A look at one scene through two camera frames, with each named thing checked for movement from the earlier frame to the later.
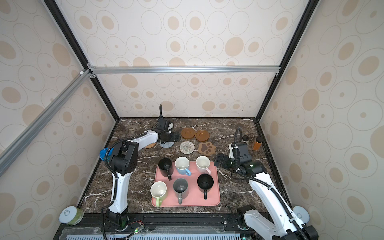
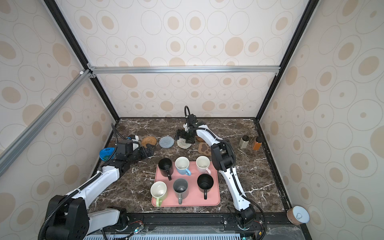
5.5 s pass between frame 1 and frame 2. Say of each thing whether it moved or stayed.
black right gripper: moved
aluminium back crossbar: stayed
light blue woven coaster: stayed
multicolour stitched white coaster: moved
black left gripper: moved
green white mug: stayed
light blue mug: stayed
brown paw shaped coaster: stayed
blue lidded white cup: stayed
